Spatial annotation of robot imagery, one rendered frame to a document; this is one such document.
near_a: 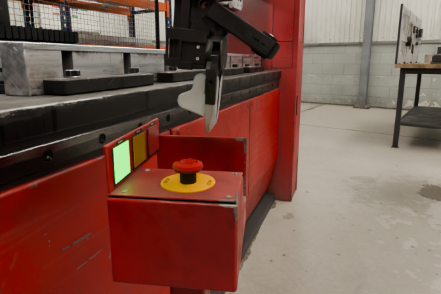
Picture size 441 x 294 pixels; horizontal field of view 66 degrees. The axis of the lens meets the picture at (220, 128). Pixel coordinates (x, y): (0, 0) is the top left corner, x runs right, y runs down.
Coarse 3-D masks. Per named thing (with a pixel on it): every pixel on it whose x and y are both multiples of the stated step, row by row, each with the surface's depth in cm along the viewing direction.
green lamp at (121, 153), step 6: (120, 144) 43; (126, 144) 45; (114, 150) 41; (120, 150) 43; (126, 150) 45; (114, 156) 41; (120, 156) 43; (126, 156) 45; (114, 162) 41; (120, 162) 43; (126, 162) 45; (120, 168) 43; (126, 168) 45; (120, 174) 43; (126, 174) 45
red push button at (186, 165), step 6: (180, 162) 44; (186, 162) 43; (192, 162) 43; (198, 162) 44; (174, 168) 43; (180, 168) 42; (186, 168) 42; (192, 168) 42; (198, 168) 43; (180, 174) 44; (186, 174) 43; (192, 174) 44; (180, 180) 44; (186, 180) 43; (192, 180) 44
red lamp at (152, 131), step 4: (156, 124) 57; (148, 128) 53; (152, 128) 55; (156, 128) 57; (148, 132) 53; (152, 132) 55; (156, 132) 57; (148, 136) 53; (152, 136) 55; (156, 136) 57; (148, 140) 53; (152, 140) 55; (156, 140) 57; (148, 144) 54; (152, 144) 55; (156, 144) 57; (152, 148) 55; (156, 148) 57; (152, 152) 55
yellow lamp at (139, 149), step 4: (136, 136) 48; (140, 136) 50; (144, 136) 51; (136, 140) 48; (140, 140) 50; (144, 140) 52; (136, 144) 48; (140, 144) 50; (144, 144) 52; (136, 148) 48; (140, 148) 50; (144, 148) 52; (136, 152) 48; (140, 152) 50; (144, 152) 52; (136, 156) 48; (140, 156) 50; (144, 156) 52; (136, 160) 48; (140, 160) 50; (136, 164) 49
